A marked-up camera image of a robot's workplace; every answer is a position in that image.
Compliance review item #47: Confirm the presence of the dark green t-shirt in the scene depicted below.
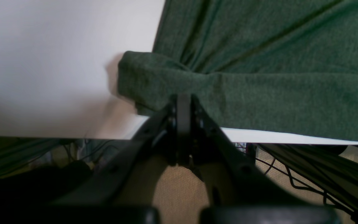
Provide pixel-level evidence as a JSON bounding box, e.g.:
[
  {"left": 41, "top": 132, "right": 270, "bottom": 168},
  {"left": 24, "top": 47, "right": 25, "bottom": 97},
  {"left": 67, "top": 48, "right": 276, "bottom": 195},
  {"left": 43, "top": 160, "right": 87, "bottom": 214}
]
[{"left": 118, "top": 0, "right": 358, "bottom": 141}]

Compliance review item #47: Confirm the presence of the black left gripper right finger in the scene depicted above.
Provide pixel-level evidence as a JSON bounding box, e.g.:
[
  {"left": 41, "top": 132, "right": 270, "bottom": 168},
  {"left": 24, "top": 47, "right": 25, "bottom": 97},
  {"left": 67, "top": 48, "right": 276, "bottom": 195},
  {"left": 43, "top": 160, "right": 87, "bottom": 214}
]
[{"left": 191, "top": 95, "right": 341, "bottom": 224}]

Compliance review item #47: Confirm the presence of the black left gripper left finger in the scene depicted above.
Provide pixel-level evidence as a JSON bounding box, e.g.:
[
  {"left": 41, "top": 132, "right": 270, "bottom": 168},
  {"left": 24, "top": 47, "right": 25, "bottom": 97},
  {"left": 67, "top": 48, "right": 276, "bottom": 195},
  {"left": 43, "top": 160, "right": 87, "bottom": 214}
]
[{"left": 1, "top": 95, "right": 193, "bottom": 224}]

